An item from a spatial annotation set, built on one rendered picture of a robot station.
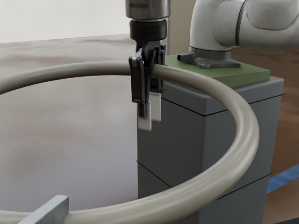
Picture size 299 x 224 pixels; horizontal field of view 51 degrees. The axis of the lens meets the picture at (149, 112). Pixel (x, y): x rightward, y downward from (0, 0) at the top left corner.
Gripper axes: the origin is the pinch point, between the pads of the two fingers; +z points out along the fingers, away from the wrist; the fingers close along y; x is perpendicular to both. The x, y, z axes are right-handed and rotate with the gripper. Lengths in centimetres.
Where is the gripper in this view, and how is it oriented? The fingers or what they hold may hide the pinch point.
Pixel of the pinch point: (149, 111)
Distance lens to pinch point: 71.0
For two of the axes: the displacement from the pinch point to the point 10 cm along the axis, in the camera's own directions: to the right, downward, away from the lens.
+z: 0.1, 9.1, 4.1
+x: 9.1, 1.6, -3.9
